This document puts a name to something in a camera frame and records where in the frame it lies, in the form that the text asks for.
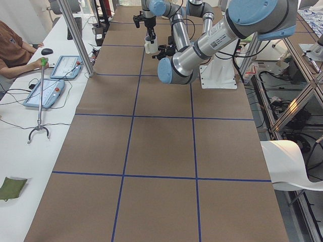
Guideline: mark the white ribbed mug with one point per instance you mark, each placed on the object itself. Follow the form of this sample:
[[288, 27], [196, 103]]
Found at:
[[151, 46]]

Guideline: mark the black computer mouse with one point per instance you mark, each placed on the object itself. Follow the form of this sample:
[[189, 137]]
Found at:
[[46, 51]]

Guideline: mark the green cloth pouch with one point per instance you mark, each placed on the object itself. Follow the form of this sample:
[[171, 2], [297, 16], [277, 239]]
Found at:
[[11, 188]]

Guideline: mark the blue teach pendant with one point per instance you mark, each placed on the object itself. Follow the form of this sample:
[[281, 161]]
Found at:
[[51, 92], [67, 67]]

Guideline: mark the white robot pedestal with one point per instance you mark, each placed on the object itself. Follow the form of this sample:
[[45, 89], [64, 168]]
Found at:
[[219, 72]]

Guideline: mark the near blue teach pendant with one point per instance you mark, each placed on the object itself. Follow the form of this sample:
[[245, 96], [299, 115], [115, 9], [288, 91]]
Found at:
[[51, 92]]

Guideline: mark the far blue teach pendant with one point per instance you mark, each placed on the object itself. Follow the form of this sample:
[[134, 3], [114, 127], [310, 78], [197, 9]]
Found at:
[[67, 67]]

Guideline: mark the metal reacher grabber green handle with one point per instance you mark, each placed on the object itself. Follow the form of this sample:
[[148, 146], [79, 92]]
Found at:
[[39, 126]]

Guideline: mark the person in brown shirt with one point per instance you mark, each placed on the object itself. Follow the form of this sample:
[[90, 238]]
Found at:
[[16, 54]]

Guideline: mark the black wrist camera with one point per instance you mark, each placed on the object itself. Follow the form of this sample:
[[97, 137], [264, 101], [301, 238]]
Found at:
[[137, 19], [170, 40]]

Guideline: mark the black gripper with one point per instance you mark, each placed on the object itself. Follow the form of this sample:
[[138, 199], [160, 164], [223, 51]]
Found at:
[[168, 51], [150, 23]]

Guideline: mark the aluminium frame post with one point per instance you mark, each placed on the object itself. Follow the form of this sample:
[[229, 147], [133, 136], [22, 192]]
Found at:
[[68, 16]]

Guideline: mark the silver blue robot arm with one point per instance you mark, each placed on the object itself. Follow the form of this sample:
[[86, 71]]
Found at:
[[179, 34], [269, 19]]

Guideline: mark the white curled paper sheet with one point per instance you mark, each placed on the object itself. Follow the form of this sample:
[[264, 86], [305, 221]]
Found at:
[[286, 166]]

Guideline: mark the person's hand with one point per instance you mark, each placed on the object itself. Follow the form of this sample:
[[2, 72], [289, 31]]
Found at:
[[41, 63]]

